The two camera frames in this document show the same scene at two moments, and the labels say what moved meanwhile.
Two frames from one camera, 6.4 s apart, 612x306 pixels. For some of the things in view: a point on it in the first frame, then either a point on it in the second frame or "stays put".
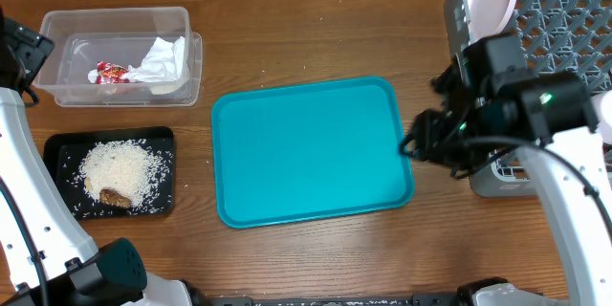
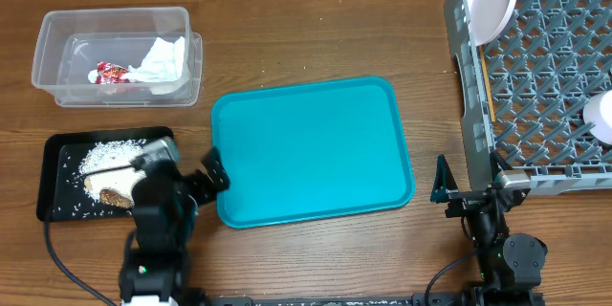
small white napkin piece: (92, 76) stays put
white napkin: (163, 62) stays put
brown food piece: (114, 198) stays put
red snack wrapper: (111, 74) stays put
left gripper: (32, 48) to (215, 169)
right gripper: (431, 146) to (445, 189)
